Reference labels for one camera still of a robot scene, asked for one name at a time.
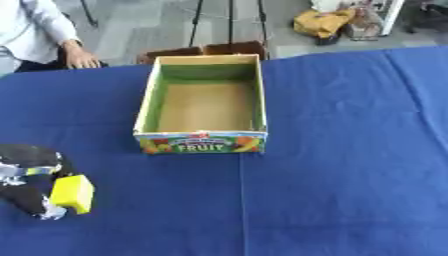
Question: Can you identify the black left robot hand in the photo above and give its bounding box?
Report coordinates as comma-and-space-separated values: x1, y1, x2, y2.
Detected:
0, 143, 81, 221

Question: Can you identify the yellow rectangular block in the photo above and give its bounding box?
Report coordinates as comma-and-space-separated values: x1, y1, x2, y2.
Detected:
47, 174, 97, 215

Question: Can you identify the open cardboard box green inside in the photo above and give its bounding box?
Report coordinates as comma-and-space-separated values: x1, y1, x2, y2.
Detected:
131, 53, 270, 155

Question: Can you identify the person's hand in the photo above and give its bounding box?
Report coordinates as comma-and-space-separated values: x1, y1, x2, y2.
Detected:
61, 39, 104, 70

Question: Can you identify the person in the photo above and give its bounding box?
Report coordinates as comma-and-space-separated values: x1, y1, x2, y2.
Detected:
0, 0, 111, 76

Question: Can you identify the black tripod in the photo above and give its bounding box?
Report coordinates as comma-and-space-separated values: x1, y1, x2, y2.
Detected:
187, 0, 272, 48

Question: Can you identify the yellow bag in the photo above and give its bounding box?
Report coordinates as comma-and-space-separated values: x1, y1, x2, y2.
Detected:
292, 8, 357, 40

